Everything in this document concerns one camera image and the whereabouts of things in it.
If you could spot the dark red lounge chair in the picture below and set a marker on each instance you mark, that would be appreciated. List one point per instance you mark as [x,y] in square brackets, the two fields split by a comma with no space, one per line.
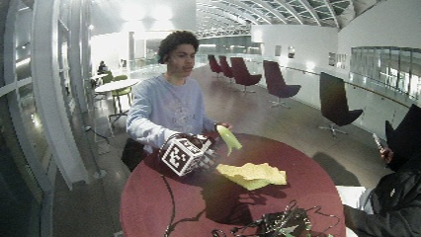
[242,74]
[226,67]
[214,65]
[277,80]
[335,102]

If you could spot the glass window panel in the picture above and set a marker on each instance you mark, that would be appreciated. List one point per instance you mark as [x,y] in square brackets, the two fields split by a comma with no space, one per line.
[386,69]

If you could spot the white cube with black markers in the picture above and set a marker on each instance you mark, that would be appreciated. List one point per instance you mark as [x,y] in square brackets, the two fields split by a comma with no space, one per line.
[181,155]

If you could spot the smartphone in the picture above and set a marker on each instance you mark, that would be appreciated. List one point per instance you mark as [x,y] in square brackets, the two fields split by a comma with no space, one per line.
[378,141]

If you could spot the white structural column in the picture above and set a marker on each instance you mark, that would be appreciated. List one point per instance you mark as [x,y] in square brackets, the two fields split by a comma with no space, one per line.
[62,98]

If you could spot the person in light blue sweater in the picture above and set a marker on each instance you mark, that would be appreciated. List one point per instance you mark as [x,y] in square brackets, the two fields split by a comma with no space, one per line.
[165,105]

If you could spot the green chair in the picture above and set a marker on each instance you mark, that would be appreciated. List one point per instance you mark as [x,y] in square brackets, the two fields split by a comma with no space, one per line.
[107,77]
[122,92]

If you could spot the wall handrail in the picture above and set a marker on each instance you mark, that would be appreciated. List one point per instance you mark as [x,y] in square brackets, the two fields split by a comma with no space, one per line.
[351,84]

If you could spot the crumpled yellow cloth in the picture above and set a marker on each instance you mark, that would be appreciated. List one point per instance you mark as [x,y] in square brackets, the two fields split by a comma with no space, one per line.
[254,174]

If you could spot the white round table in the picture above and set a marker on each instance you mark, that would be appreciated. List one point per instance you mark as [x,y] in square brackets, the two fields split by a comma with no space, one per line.
[117,85]

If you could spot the wall picture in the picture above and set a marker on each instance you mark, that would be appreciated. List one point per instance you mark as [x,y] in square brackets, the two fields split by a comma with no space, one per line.
[278,50]
[338,60]
[292,52]

